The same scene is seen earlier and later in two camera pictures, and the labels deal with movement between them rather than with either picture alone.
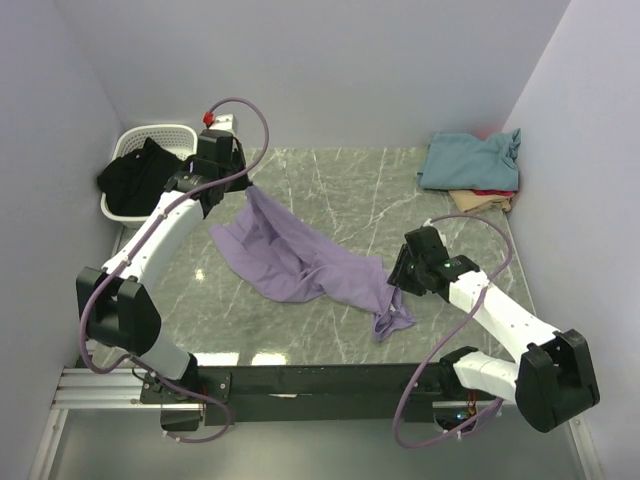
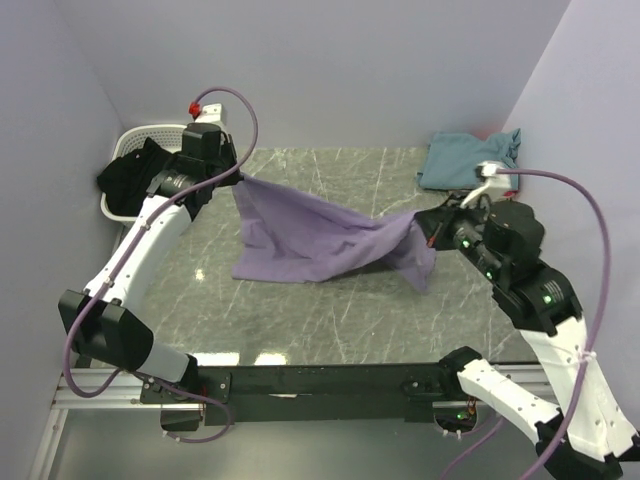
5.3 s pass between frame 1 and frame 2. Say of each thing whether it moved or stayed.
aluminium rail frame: stayed
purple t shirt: moved
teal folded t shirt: stayed
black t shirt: stayed
